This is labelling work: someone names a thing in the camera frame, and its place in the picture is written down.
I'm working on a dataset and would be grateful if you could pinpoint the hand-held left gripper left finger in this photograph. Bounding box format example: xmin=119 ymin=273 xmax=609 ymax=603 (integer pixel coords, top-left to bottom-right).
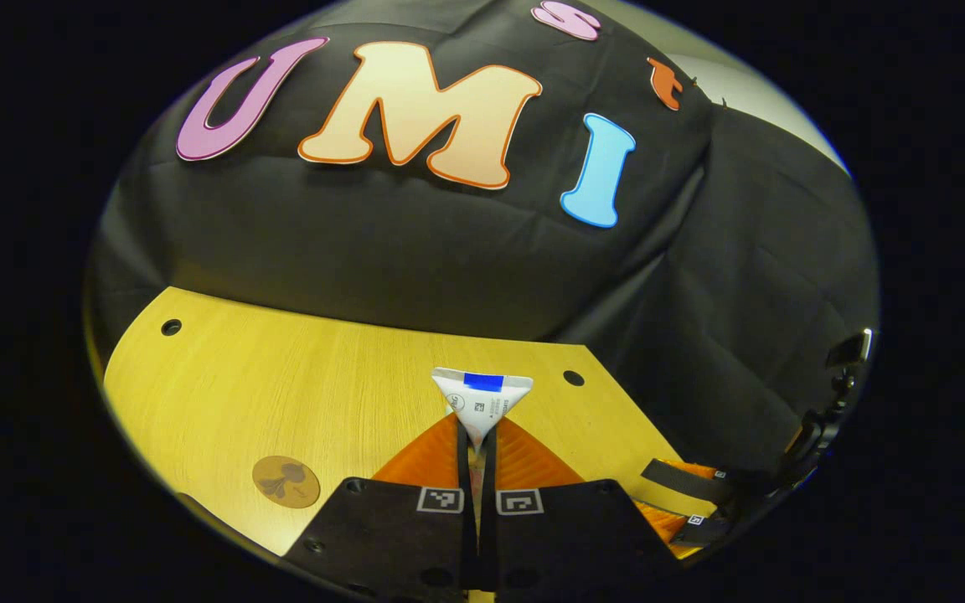
xmin=281 ymin=415 xmax=481 ymax=603

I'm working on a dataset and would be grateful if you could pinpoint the black backdrop cloth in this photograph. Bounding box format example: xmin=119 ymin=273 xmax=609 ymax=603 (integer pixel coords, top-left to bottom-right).
xmin=85 ymin=0 xmax=881 ymax=503

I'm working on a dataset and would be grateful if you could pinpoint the white toothpaste tube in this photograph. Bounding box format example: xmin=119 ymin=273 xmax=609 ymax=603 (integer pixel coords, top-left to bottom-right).
xmin=431 ymin=367 xmax=535 ymax=537

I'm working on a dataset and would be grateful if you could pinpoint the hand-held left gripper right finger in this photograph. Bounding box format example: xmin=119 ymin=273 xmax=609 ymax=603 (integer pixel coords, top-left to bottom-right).
xmin=482 ymin=416 xmax=686 ymax=600

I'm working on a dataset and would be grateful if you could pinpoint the wooden desktop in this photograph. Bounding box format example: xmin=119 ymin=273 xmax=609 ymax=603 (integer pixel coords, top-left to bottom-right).
xmin=104 ymin=286 xmax=718 ymax=603

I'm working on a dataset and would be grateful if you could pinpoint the round brown cork coaster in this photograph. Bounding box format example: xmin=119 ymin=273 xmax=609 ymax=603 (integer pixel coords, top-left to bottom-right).
xmin=251 ymin=455 xmax=322 ymax=509

